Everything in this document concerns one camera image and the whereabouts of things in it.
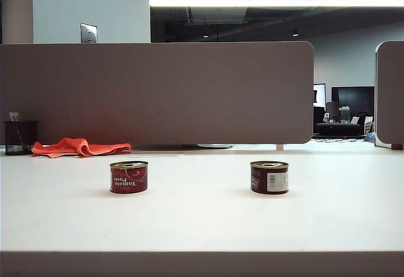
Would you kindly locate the red can with barcode label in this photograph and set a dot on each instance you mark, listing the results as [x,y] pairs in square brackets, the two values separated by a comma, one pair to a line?
[260,179]

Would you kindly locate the red Tomato Paste print can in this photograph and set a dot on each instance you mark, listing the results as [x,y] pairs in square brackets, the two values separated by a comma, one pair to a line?
[128,179]

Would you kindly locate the oval monitor stand base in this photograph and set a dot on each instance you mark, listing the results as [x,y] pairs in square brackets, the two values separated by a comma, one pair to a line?
[214,146]

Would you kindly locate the white-screen monitor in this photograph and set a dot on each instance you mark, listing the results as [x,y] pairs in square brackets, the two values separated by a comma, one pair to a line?
[320,95]

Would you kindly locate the orange cloth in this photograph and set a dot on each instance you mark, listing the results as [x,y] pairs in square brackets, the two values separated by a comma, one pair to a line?
[75,146]

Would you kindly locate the grey office chair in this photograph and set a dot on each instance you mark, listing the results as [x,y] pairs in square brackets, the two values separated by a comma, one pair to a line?
[331,109]

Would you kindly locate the round ceiling spot lamp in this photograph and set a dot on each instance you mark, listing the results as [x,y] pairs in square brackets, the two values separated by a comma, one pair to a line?
[295,32]

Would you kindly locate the round black sofa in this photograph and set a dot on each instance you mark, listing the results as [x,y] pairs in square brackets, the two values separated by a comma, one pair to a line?
[337,128]

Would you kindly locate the long ceiling light strip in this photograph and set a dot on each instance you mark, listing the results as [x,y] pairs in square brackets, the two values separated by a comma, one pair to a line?
[268,2]

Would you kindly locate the large black screen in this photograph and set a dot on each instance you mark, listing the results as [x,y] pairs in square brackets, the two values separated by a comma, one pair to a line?
[356,98]

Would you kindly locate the blue bag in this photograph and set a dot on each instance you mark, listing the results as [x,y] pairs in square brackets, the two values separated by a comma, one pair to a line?
[370,137]

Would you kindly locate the black mesh pen holder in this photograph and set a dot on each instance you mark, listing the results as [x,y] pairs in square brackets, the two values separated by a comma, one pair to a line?
[19,136]

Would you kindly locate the white cards in pen holder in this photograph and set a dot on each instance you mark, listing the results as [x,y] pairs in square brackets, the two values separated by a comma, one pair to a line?
[14,116]

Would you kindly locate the grey-brown partition with white edge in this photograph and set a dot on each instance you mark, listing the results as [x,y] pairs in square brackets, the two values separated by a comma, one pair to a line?
[389,94]

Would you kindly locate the brown partition foot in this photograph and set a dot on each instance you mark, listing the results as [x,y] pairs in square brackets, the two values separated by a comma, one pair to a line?
[397,146]

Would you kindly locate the metal wall switch plate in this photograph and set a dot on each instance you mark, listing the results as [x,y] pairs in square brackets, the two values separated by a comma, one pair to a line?
[88,33]

